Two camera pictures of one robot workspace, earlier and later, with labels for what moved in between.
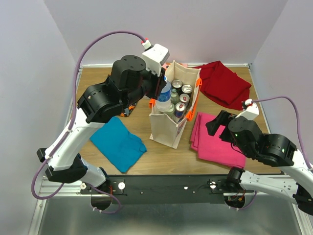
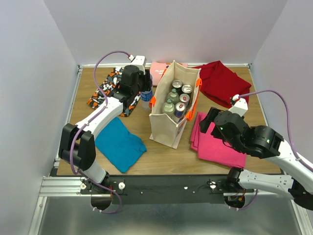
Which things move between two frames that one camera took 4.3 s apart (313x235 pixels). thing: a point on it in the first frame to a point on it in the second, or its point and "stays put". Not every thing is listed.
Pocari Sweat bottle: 163,103 to 145,97
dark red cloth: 223,85 stays put
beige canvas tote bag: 164,129 stays put
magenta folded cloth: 213,149 stays put
